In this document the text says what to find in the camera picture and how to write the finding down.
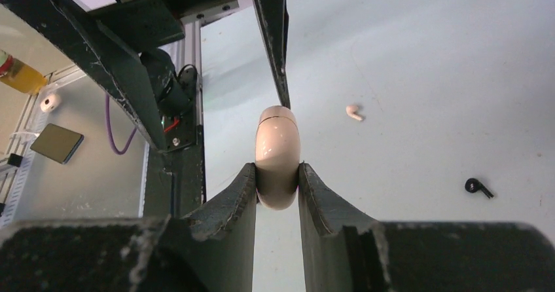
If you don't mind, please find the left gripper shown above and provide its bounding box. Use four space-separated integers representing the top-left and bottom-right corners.
1 0 291 151

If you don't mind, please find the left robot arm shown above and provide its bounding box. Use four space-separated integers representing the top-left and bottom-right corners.
1 0 237 151

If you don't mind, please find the beige earbud charging case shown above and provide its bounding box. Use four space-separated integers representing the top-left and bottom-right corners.
255 105 300 210

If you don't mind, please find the black earbud lower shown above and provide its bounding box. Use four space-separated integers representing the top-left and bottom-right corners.
465 177 495 199

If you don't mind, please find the yellow bottle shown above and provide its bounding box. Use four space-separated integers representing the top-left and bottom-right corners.
1 50 47 95

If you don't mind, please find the white earbud left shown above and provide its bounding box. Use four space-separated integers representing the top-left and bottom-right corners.
346 105 365 122

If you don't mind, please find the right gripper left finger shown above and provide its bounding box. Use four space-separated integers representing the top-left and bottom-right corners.
1 163 257 291

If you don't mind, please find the small white round device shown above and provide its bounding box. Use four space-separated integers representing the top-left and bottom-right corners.
40 93 62 113

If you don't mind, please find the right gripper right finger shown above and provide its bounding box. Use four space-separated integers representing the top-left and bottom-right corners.
298 163 554 291

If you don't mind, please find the smartphone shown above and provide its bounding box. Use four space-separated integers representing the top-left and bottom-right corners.
30 123 84 164

